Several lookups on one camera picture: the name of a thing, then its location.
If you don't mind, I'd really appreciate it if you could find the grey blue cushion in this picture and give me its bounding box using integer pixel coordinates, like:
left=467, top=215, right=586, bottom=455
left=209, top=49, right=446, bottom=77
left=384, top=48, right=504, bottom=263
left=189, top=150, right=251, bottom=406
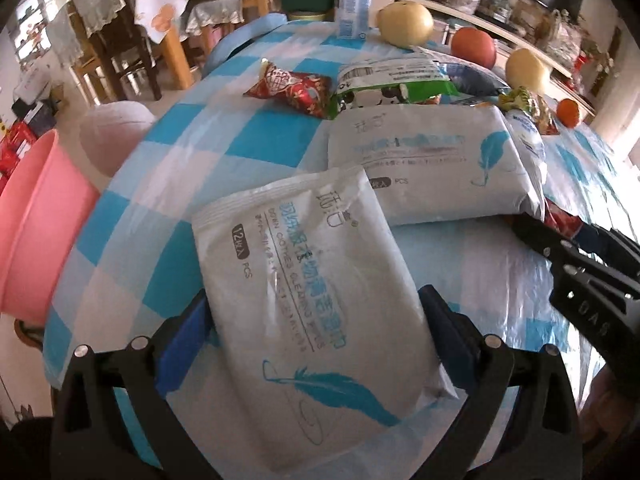
left=202, top=12, right=291, bottom=78

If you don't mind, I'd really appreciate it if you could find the red apple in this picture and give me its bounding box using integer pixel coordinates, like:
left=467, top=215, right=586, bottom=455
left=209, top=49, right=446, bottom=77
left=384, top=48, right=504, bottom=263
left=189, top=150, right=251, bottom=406
left=450, top=27, right=497, bottom=68

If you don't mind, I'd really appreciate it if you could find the white blue plastic packet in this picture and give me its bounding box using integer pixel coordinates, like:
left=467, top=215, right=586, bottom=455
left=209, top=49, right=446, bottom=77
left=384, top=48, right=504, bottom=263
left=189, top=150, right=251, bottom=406
left=505, top=110, right=549, bottom=203

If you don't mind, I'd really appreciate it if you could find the dark wooden chair lace cover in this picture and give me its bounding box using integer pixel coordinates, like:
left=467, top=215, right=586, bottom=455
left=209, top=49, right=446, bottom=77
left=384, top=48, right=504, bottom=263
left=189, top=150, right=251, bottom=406
left=70, top=0, right=163, bottom=102

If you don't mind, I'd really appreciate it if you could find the green white snack packet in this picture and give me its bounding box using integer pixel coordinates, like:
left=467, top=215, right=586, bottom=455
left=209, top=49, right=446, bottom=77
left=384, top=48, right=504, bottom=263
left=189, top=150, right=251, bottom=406
left=332, top=57, right=458, bottom=121

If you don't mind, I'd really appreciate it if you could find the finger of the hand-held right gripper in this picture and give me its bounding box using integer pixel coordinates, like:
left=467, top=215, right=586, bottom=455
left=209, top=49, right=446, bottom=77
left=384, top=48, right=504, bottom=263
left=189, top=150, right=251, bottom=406
left=511, top=212, right=640, bottom=283

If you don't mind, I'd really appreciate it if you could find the white floral tablecloth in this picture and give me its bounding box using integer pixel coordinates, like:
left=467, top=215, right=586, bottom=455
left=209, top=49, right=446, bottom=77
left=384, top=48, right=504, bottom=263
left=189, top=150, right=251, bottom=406
left=132, top=0, right=201, bottom=43

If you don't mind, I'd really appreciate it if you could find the colourful candy wrapper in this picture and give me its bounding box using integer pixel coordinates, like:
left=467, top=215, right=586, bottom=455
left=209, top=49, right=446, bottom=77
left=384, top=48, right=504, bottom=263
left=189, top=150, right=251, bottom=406
left=497, top=85, right=561, bottom=136

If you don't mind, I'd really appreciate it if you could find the orange tangerine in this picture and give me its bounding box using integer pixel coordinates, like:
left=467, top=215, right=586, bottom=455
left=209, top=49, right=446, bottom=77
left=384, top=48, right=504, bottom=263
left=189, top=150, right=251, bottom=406
left=556, top=98, right=581, bottom=128

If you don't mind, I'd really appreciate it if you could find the red gift box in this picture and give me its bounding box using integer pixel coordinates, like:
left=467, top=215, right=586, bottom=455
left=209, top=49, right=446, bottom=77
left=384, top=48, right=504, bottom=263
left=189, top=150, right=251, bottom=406
left=0, top=120, right=31, bottom=177

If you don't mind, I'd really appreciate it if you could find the small yellow pear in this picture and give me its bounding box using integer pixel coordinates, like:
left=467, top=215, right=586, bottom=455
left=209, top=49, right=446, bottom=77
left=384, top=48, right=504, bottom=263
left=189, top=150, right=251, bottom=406
left=505, top=49, right=551, bottom=96

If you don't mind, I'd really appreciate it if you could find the light wooden chair lace cover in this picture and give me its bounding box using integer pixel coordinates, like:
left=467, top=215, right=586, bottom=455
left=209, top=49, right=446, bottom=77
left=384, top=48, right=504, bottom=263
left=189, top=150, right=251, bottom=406
left=44, top=7, right=108, bottom=106

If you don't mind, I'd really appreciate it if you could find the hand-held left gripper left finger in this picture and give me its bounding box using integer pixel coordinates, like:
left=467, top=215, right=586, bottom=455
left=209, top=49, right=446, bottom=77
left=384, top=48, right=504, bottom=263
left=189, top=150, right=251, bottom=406
left=50, top=287, right=223, bottom=480

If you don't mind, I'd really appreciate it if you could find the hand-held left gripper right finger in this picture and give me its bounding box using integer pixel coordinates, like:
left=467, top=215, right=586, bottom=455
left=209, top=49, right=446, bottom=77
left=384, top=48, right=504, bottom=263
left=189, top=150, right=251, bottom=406
left=400, top=284, right=583, bottom=480

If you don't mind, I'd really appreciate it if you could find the pale lace tablecloth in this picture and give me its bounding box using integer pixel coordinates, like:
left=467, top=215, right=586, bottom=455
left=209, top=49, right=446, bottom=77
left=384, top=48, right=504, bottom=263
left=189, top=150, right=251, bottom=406
left=187, top=0, right=246, bottom=41

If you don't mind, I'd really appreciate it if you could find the red patterned snack wrapper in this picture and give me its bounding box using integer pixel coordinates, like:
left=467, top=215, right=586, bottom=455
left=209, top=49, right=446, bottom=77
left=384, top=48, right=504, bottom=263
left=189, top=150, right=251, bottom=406
left=243, top=58, right=335, bottom=120

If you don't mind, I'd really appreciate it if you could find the pink plastic basin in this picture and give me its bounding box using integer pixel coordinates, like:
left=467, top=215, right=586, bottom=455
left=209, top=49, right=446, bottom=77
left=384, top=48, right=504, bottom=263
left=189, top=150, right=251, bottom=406
left=0, top=129, right=101, bottom=318

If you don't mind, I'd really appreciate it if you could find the wooden dining table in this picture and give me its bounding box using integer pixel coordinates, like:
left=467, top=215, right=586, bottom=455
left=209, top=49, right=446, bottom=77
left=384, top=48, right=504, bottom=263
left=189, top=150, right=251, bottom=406
left=132, top=0, right=296, bottom=75

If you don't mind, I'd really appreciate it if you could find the large yellow pear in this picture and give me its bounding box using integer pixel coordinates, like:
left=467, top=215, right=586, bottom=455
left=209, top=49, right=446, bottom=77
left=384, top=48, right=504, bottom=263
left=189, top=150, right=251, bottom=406
left=376, top=2, right=434, bottom=48

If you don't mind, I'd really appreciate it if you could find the blue white checked tablecloth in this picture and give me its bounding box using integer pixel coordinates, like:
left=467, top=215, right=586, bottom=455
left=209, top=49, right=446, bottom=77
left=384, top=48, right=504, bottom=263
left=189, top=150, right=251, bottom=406
left=42, top=20, right=640, bottom=480

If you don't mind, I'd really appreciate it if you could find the person's right hand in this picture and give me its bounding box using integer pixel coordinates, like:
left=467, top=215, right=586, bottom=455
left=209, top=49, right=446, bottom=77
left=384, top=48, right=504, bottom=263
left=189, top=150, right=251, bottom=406
left=584, top=367, right=640, bottom=458

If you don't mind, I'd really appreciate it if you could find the dark blue packet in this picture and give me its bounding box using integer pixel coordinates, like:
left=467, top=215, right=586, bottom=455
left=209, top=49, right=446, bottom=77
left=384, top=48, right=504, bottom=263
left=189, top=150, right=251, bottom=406
left=415, top=47, right=511, bottom=106

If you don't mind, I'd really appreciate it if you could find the white wet wipes packet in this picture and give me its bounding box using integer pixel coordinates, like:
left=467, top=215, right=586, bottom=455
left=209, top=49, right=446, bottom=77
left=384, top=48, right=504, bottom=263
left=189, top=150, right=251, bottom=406
left=191, top=166, right=458, bottom=448
left=327, top=105, right=546, bottom=226

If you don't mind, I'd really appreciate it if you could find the stool with white cover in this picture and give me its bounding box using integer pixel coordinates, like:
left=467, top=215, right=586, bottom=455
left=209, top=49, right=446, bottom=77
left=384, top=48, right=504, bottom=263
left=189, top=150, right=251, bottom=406
left=80, top=101, right=156, bottom=177

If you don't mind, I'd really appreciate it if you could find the white plastic bottle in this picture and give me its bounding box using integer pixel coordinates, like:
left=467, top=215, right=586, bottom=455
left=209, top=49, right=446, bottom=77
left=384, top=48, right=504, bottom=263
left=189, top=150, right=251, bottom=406
left=334, top=0, right=373, bottom=41

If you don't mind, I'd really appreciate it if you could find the red foil wrapper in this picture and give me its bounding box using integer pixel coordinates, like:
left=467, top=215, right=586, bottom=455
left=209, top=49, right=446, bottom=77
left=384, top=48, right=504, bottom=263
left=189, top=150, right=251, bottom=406
left=544, top=199, right=582, bottom=240

